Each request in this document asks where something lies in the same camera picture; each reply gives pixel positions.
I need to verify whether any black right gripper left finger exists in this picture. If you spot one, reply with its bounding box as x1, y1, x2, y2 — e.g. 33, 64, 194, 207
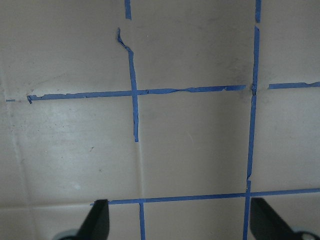
76, 199, 110, 240

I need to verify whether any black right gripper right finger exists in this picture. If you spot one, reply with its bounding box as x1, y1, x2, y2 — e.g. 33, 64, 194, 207
249, 197, 303, 240

